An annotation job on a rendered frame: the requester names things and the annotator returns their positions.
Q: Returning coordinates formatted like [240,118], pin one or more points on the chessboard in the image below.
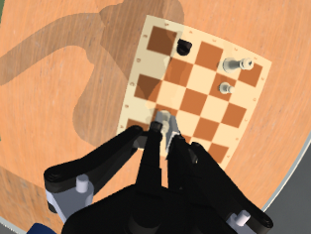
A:
[188,87]

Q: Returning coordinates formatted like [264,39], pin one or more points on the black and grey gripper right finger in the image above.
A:
[183,173]

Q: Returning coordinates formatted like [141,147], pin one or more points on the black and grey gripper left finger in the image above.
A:
[70,186]

